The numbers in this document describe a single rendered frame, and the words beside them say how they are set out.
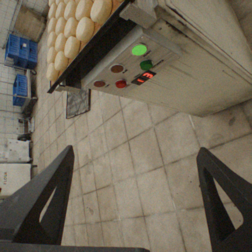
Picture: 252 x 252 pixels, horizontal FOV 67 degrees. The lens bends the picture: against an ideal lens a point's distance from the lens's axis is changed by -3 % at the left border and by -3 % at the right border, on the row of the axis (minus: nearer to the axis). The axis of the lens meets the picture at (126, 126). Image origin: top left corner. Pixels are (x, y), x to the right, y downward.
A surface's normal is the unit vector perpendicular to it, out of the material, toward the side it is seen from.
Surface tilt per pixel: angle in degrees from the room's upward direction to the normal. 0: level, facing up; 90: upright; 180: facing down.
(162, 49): 90
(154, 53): 90
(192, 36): 90
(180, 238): 0
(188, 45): 90
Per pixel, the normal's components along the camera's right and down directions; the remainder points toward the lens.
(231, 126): -0.76, -0.11
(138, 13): 0.13, 0.94
